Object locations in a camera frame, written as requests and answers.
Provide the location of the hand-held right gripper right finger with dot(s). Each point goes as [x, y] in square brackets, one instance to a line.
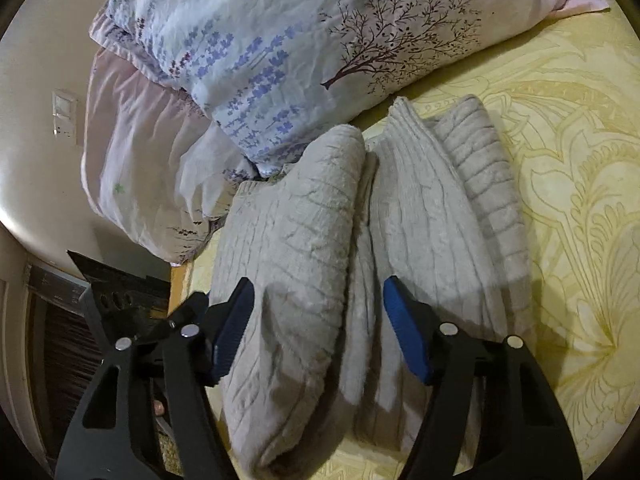
[407, 332]

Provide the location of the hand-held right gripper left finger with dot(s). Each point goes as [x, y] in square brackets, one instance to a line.
[231, 332]

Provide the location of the dark bedside stand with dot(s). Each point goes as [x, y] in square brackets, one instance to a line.
[120, 295]

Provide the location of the pink floral pillow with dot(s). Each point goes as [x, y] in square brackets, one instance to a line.
[140, 170]

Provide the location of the yellow patterned bedspread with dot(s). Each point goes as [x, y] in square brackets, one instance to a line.
[585, 220]

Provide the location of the tree print floral pillow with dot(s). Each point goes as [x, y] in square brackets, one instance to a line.
[300, 35]

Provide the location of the white wall switch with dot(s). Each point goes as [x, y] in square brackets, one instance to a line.
[65, 116]

